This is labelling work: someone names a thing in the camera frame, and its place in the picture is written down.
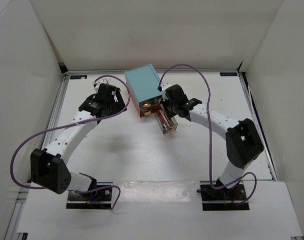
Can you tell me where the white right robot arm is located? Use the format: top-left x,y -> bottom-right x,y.
158,83 -> 264,200

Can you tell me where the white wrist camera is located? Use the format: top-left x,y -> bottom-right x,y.
157,82 -> 172,92
93,78 -> 109,88

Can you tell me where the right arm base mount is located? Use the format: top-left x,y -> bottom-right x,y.
196,184 -> 250,212

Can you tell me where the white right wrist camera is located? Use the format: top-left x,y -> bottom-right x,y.
157,82 -> 172,92

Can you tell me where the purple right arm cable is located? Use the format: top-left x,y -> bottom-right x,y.
157,64 -> 258,207

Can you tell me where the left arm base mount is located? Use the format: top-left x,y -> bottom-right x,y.
66,182 -> 113,210

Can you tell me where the teal and orange drawer box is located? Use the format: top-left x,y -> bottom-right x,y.
124,64 -> 162,118

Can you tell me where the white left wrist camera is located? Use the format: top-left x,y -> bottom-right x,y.
93,78 -> 109,88

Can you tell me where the red lip gloss stick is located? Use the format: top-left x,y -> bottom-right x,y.
158,110 -> 167,129

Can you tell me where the clear drawer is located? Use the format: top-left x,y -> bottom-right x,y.
154,105 -> 178,134

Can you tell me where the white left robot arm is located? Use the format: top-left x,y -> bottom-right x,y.
30,83 -> 125,200

